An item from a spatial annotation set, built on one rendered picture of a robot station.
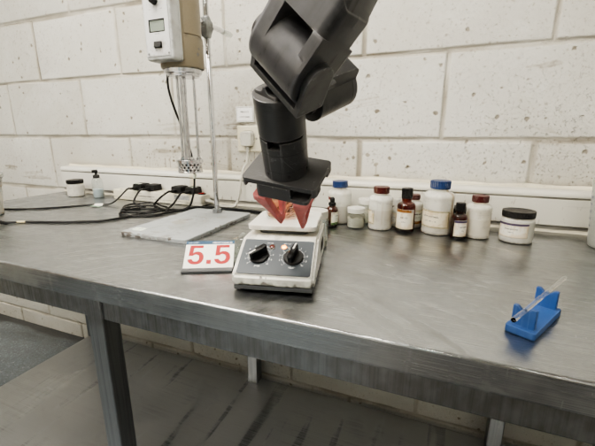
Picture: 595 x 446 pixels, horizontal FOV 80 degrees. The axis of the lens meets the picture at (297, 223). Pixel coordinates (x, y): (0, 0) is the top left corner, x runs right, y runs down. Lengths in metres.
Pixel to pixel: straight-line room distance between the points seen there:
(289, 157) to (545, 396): 0.38
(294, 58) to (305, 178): 0.16
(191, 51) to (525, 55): 0.80
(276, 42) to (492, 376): 0.41
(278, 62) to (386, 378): 0.41
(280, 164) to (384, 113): 0.69
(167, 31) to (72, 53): 0.88
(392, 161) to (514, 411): 0.73
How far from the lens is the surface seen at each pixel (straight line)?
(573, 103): 1.11
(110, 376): 0.84
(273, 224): 0.61
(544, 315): 0.58
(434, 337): 0.48
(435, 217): 0.91
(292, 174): 0.44
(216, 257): 0.67
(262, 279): 0.55
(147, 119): 1.48
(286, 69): 0.34
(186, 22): 0.96
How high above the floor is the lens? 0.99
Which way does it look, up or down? 14 degrees down
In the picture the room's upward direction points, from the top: straight up
